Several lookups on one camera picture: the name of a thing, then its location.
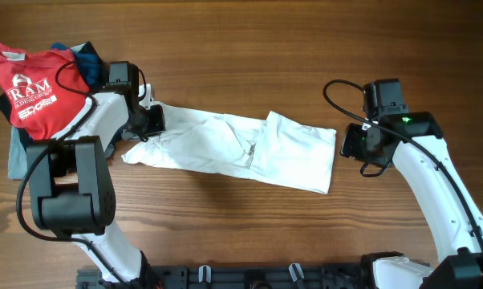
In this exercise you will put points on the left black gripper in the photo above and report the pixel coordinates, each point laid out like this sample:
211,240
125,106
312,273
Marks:
155,125

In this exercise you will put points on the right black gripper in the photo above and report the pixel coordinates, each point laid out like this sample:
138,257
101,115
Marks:
348,145

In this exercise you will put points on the white t-shirt black print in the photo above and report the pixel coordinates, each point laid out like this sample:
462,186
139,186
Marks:
275,150

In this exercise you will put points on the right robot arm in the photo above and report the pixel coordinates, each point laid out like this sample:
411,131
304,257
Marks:
389,135

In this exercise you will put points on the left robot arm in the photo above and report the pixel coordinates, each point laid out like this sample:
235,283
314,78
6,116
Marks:
67,193

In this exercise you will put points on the navy blue folded shirt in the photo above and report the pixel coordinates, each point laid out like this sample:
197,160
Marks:
91,67

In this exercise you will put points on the red folded printed t-shirt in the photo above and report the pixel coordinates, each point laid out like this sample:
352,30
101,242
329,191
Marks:
45,89

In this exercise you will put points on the grey folded shirt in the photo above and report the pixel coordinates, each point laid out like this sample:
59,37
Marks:
16,164

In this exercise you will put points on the black folded shirt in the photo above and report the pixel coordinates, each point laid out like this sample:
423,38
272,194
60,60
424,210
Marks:
20,138

